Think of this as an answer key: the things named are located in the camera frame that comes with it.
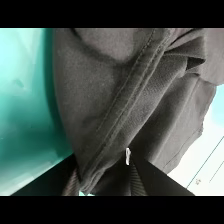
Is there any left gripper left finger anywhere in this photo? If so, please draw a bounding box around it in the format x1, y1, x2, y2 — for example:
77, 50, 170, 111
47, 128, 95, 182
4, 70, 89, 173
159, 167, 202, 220
11, 153, 82, 197

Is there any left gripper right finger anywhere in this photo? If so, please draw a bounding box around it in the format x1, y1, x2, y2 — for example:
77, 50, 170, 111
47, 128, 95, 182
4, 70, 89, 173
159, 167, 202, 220
127, 149, 196, 197

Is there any dark grey garment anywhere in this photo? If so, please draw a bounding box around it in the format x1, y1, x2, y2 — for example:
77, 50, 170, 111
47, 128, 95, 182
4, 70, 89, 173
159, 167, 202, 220
51, 27, 224, 197

